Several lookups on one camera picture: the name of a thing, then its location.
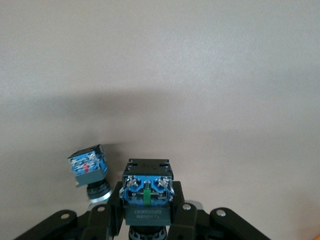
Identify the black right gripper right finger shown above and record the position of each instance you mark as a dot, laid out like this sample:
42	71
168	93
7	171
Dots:
186	220

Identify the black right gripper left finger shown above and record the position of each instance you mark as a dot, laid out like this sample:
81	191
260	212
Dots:
100	222

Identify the red push button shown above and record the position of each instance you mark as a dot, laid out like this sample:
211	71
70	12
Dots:
147	167

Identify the green push button, blue block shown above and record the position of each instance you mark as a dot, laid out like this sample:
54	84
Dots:
87	175

